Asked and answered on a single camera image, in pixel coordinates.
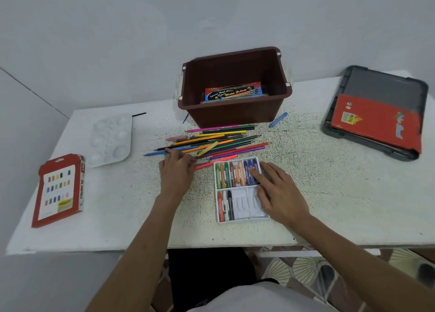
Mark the person's right hand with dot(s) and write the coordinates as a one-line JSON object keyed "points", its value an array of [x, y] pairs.
{"points": [[283, 199]]}

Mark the person's left hand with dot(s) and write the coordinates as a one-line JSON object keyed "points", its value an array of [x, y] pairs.
{"points": [[176, 179]]}

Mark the person's right thumb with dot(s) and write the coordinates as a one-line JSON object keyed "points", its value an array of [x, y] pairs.
{"points": [[262, 201]]}

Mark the person's left thumb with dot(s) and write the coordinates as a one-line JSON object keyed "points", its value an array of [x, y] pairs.
{"points": [[193, 164]]}

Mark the person's right middle finger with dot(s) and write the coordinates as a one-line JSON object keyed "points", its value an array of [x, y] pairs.
{"points": [[272, 172]]}

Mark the white plastic pastel tray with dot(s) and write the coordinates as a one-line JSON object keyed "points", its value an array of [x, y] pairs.
{"points": [[243, 204]]}

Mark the person's left forearm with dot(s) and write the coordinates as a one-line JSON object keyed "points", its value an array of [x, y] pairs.
{"points": [[142, 254]]}

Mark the person's right forearm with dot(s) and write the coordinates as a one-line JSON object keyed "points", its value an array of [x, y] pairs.
{"points": [[356, 264]]}

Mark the pink crayon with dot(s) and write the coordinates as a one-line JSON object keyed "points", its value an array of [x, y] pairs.
{"points": [[176, 138]]}

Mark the black oil pastel stick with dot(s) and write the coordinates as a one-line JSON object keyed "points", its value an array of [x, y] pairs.
{"points": [[230, 204]]}

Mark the pile of coloured pencils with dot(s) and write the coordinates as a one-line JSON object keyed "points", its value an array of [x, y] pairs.
{"points": [[221, 143]]}

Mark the row of assorted oil pastels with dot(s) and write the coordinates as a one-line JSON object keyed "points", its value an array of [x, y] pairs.
{"points": [[234, 174]]}

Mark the orange oil pastel stick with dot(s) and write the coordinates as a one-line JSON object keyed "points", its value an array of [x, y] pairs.
{"points": [[221, 207]]}

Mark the blue pencil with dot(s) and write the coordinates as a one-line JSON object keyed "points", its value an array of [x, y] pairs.
{"points": [[185, 118]]}

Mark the blue crayon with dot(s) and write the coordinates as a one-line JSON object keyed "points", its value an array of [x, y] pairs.
{"points": [[278, 120]]}

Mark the brown plastic storage bin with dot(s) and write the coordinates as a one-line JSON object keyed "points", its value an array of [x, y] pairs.
{"points": [[234, 113]]}

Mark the thin black paintbrush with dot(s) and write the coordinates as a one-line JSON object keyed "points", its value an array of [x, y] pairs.
{"points": [[138, 114]]}

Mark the blue colour pencil box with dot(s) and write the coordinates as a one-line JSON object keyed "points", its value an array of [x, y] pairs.
{"points": [[232, 91]]}

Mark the white paint palette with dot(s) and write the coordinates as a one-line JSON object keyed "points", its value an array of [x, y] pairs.
{"points": [[108, 140]]}

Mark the white shirt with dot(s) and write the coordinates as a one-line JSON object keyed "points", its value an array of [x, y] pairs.
{"points": [[265, 300]]}

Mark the red book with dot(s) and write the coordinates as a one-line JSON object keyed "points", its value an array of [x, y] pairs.
{"points": [[375, 122]]}

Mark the red oil pastel box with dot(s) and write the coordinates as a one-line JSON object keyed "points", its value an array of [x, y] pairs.
{"points": [[58, 190]]}

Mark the dark grey bin lid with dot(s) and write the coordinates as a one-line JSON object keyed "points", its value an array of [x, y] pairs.
{"points": [[387, 87]]}

